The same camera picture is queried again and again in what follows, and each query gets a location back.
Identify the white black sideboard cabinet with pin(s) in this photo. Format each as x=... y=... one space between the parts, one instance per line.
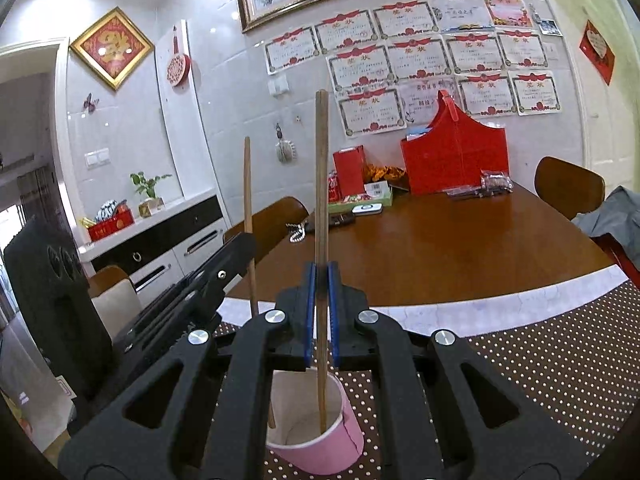
x=165 y=255

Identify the black phone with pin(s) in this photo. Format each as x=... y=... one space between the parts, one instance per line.
x=342 y=219

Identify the brown wooden chair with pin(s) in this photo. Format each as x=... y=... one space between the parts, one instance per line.
x=565 y=185
x=275 y=220

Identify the butterfly wall decoration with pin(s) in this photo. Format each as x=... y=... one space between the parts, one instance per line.
x=90 y=102

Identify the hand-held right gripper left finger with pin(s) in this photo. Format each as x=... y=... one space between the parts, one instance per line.
x=310 y=320

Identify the black white patterned pouch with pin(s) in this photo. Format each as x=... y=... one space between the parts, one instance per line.
x=111 y=210

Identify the grey hanging wall ornament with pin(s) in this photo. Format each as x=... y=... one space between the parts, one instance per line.
x=286 y=151

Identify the white wall switch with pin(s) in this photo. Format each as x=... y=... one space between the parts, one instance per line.
x=278 y=85

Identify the red storage box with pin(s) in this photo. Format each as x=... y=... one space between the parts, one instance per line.
x=112 y=227

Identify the red snack packet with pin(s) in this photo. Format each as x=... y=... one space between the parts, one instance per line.
x=334 y=187

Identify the white door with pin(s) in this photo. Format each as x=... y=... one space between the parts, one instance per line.
x=615 y=125

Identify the red diamond door sticker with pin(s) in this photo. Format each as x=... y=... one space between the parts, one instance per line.
x=597 y=50

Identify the pink cup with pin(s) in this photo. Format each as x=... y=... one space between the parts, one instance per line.
x=330 y=452

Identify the grey jacket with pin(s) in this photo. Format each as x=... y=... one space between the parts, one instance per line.
x=615 y=215

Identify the double white light switch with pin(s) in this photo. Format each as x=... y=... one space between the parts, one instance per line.
x=97 y=157

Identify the green white flat box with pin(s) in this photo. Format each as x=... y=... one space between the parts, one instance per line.
x=382 y=201

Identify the gold framed red artwork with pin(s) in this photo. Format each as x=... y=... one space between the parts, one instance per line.
x=111 y=47

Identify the long wooden chopstick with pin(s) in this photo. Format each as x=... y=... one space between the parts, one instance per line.
x=321 y=160
x=247 y=185

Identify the small wall photo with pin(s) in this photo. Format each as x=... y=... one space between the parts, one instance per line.
x=548 y=27

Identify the brown polka dot table mat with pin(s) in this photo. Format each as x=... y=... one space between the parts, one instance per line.
x=525 y=385

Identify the wall of award certificates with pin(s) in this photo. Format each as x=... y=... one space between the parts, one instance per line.
x=415 y=55

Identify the small potted plant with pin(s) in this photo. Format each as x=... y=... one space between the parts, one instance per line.
x=147 y=190

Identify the white marbled table cover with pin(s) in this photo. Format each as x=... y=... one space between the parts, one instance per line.
x=450 y=317

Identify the orange snack packet pile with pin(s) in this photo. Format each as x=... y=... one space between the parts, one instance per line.
x=382 y=172

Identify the black pen packet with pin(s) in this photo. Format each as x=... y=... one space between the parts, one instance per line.
x=465 y=192

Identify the dark snack packet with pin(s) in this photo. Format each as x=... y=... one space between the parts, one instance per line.
x=496 y=181

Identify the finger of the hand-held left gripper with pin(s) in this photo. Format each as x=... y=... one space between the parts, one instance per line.
x=235 y=260
x=192 y=276

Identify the round red hanging ornament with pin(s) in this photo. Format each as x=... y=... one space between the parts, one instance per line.
x=177 y=67

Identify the red gift bag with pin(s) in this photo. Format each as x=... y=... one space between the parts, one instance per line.
x=450 y=160

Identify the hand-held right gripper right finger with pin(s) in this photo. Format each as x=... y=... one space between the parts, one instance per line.
x=334 y=320

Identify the red cloth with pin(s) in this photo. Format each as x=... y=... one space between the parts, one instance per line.
x=622 y=257

